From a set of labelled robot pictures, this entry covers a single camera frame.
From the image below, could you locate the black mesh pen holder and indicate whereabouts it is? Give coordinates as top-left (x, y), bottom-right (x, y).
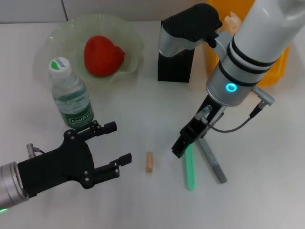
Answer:
top-left (157, 21), bottom-right (195, 83)

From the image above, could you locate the silver left gripper cable plug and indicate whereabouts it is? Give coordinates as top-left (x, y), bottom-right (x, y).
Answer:
top-left (26, 143), bottom-right (46, 158)

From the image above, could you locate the pale green glass fruit plate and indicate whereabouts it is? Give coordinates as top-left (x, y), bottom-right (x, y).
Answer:
top-left (33, 13), bottom-right (145, 94)

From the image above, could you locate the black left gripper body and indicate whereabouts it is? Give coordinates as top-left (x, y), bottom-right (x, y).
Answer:
top-left (18, 130), bottom-right (96, 198)

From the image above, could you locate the red-orange round fruit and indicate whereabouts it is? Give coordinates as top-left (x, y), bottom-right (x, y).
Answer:
top-left (83, 35), bottom-right (125, 77)

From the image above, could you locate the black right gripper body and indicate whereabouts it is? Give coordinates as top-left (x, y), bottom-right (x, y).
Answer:
top-left (180, 95), bottom-right (227, 138)

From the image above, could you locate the tan eraser block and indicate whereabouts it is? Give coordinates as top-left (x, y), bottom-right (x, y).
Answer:
top-left (145, 152), bottom-right (154, 173)

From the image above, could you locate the yellow plastic bin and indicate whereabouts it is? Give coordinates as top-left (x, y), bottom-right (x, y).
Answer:
top-left (203, 0), bottom-right (291, 88)

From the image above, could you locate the green pen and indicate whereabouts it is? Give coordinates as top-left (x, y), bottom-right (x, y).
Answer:
top-left (182, 143), bottom-right (197, 191)

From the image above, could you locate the grey right gripper cable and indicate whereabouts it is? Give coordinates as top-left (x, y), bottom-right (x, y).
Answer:
top-left (195, 85), bottom-right (275, 133)

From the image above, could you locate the clear water bottle green label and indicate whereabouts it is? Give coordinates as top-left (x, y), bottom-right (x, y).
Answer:
top-left (49, 56), bottom-right (95, 131)

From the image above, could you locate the grey marker pen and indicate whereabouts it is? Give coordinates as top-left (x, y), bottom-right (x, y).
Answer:
top-left (195, 135), bottom-right (228, 184)

